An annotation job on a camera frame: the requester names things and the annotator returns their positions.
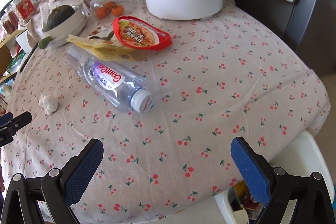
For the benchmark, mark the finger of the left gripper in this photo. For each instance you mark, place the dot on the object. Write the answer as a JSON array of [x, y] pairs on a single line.
[[10, 125]]

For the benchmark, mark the yellowish paper wrapper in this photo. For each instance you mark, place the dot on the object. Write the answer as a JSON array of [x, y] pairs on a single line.
[[103, 48]]

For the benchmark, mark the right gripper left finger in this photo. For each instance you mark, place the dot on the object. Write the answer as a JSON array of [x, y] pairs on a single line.
[[58, 189]]

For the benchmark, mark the small orange right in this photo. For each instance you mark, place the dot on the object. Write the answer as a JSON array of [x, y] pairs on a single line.
[[117, 10]]

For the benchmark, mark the cherry print tablecloth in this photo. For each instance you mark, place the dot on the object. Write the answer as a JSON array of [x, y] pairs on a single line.
[[222, 77]]

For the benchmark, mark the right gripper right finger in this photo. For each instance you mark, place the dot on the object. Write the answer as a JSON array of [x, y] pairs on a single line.
[[274, 188]]

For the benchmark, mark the white tissue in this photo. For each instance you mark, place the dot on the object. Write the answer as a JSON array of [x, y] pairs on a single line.
[[49, 104]]

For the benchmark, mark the white stacked bowls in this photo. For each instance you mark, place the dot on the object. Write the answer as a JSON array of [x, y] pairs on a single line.
[[71, 26]]

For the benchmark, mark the small orange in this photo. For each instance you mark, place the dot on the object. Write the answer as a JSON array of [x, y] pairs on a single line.
[[101, 12], [117, 10]]

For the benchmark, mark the clear plastic water bottle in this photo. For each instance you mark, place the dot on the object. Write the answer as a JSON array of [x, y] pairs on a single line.
[[123, 88]]

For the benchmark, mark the white trash bin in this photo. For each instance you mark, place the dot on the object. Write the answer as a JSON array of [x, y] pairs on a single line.
[[301, 158]]

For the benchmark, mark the red labelled storage jar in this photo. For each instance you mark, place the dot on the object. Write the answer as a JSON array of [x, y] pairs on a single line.
[[25, 9]]

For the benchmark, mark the small orange left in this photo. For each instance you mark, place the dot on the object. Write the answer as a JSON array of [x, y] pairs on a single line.
[[101, 12]]

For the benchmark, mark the dark green pumpkin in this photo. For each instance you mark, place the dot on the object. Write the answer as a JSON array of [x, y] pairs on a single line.
[[59, 15]]

